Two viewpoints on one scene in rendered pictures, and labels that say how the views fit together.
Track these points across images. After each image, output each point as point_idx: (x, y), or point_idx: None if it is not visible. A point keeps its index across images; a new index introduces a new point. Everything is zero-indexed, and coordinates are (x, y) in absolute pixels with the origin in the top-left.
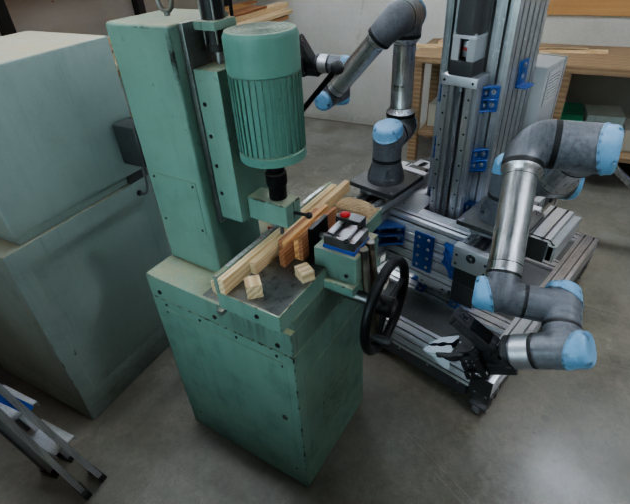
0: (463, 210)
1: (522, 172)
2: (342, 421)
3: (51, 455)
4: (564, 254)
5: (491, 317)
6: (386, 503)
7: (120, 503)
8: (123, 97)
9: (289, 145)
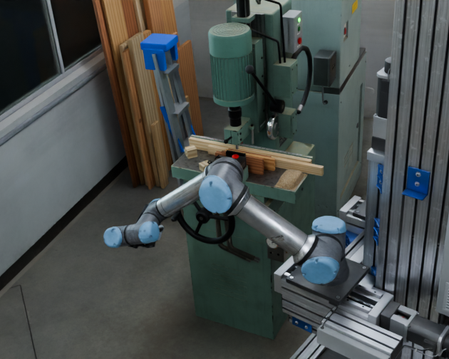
0: (371, 271)
1: (202, 172)
2: (240, 318)
3: None
4: None
5: None
6: (185, 357)
7: (183, 236)
8: (338, 36)
9: (218, 93)
